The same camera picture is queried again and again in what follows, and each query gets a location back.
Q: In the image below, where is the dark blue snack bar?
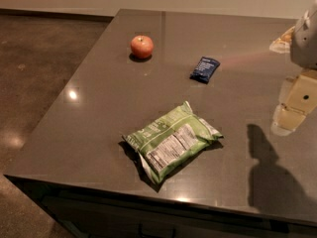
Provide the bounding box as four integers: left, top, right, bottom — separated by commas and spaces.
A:
190, 57, 220, 84

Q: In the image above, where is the dark counter cabinet base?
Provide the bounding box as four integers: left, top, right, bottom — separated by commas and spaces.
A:
6, 175, 317, 238

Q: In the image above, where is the green jalapeno chip bag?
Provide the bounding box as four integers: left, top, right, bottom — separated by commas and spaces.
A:
123, 101, 223, 184

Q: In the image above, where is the red apple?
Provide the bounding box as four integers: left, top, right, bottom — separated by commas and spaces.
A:
130, 36, 154, 60

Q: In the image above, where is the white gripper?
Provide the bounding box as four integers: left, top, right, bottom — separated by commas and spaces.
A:
269, 0, 317, 136

